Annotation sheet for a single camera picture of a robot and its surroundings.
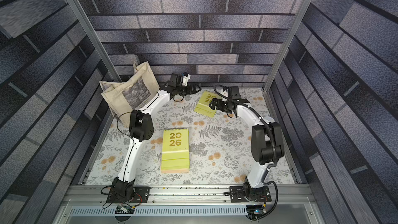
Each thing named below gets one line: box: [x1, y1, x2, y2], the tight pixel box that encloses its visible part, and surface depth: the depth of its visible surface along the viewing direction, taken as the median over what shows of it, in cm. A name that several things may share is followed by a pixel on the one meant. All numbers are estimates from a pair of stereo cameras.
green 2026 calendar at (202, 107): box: [193, 90, 218, 118], surface depth 112 cm
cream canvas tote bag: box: [98, 61, 161, 128], surface depth 93 cm
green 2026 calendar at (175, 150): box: [161, 128, 190, 171], surface depth 85 cm
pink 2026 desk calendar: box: [160, 169, 190, 174], surface depth 82 cm
